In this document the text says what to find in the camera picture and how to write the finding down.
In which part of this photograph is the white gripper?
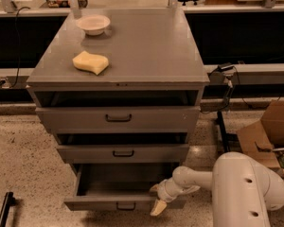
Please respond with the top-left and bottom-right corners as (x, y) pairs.
(149, 179), (177, 217)

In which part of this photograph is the grey bottom drawer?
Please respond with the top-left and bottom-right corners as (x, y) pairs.
(64, 163), (179, 212)

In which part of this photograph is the grey drawer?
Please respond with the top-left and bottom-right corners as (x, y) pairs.
(56, 144), (189, 164)
(36, 106), (200, 134)
(64, 163), (179, 212)

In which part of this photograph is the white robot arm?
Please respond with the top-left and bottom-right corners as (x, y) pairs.
(151, 152), (284, 227)

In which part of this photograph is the grey middle drawer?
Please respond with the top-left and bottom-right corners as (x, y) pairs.
(56, 144), (189, 164)

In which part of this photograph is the grey drawer cabinet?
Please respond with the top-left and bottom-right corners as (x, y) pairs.
(26, 7), (210, 175)

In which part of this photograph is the grey top drawer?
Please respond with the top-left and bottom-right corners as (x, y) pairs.
(36, 106), (200, 134)

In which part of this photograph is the cardboard box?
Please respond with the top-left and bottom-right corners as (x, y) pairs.
(237, 100), (284, 174)

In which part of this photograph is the yellow sponge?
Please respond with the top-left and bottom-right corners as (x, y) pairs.
(73, 51), (109, 75)

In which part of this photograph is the black bar bottom left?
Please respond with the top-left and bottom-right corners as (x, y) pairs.
(0, 192), (15, 227)

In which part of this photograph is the white bowl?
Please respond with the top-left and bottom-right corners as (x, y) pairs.
(76, 14), (111, 36)

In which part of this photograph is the black stand with camera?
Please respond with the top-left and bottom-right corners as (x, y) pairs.
(209, 62), (237, 154)

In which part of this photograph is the black cable on left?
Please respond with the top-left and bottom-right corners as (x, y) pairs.
(9, 7), (32, 89)

